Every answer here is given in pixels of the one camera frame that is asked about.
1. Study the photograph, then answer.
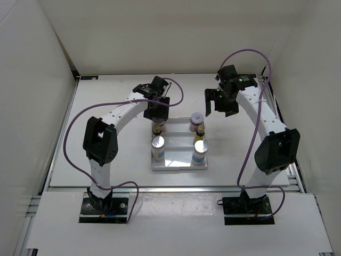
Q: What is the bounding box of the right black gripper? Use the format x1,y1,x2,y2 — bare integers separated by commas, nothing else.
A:
205,89,239,117

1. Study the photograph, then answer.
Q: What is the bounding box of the yellow label bottle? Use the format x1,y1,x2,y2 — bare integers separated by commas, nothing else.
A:
152,124,161,137
193,124,205,144

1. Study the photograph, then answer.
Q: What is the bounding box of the blue label shaker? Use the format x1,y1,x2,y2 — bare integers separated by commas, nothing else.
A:
151,135,165,161
191,140,208,166

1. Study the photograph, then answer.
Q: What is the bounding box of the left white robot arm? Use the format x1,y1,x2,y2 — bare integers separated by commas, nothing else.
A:
83,76,170,214

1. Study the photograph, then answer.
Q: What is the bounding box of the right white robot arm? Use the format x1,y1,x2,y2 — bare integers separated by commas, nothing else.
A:
205,65,301,213

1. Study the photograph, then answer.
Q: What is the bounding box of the white divided tray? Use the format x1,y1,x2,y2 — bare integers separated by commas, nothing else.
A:
150,117,208,172

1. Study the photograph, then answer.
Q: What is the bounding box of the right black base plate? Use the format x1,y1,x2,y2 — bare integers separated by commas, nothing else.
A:
217,196,275,226

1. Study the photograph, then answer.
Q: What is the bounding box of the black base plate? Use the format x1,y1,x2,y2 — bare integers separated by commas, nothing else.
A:
78,193,129,224
217,196,275,226

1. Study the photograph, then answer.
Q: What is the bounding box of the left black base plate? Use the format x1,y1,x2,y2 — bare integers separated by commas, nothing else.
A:
78,193,129,224

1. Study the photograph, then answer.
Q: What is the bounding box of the aluminium front rail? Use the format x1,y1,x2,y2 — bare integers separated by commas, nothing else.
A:
47,185,300,193

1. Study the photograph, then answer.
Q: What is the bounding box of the aluminium left rail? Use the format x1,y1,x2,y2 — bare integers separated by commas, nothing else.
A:
13,64,79,255

